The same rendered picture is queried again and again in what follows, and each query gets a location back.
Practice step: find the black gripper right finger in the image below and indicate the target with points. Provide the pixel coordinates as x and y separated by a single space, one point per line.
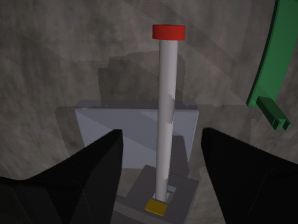
252 186

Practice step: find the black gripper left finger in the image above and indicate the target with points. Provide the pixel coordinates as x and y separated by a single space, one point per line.
79 190

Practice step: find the grey pin with red head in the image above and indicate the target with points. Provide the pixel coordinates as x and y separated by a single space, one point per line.
168 34

